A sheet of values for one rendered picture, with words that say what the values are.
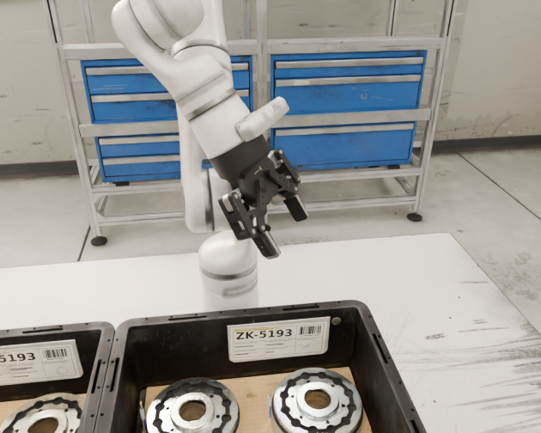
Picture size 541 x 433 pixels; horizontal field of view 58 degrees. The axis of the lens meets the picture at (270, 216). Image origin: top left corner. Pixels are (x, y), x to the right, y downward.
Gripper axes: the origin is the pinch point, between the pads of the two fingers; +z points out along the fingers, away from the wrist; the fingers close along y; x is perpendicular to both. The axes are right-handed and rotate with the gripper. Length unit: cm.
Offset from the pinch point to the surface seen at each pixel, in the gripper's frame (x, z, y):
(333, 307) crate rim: 5.9, 8.0, 6.9
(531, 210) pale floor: -18, 125, -218
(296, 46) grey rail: -64, -17, -148
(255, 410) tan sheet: -3.5, 13.0, 17.9
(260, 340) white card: -2.1, 7.2, 12.4
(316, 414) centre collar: 5.0, 13.7, 17.7
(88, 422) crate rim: -5.7, -1.5, 31.9
